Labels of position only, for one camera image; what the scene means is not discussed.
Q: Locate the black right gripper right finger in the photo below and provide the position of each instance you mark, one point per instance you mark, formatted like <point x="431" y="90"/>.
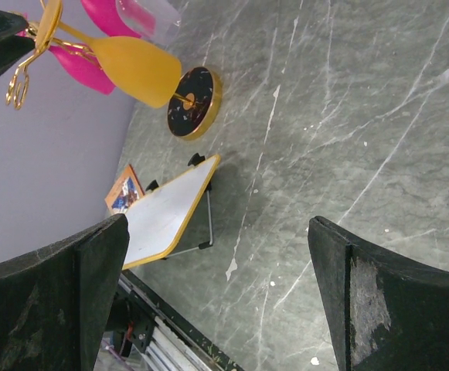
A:
<point x="384" y="311"/>

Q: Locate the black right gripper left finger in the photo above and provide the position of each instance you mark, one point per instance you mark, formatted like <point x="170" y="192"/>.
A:
<point x="55" y="301"/>

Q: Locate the yellow wine glass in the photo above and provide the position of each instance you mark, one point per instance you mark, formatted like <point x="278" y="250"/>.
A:
<point x="138" y="68"/>

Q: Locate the magenta wine glass front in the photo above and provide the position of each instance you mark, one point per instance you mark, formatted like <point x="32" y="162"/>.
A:
<point x="83" y="71"/>

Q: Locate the magenta wine glass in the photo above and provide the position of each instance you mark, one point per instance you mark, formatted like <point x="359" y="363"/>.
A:
<point x="105" y="16"/>
<point x="83" y="71"/>

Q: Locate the magenta wine glass rear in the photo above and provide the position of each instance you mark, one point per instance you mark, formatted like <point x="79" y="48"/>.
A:
<point x="105" y="16"/>

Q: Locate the clear wine glass rear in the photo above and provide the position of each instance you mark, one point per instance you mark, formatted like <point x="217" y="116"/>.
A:
<point x="156" y="20"/>

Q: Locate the white gold-framed tray stand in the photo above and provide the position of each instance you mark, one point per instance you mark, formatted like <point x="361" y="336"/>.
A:
<point x="157" y="221"/>

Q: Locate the illustrated picture book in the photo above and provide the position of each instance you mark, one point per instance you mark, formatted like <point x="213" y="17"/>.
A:
<point x="125" y="192"/>

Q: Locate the gold wire glass rack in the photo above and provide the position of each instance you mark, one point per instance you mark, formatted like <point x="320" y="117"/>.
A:
<point x="187" y="120"/>

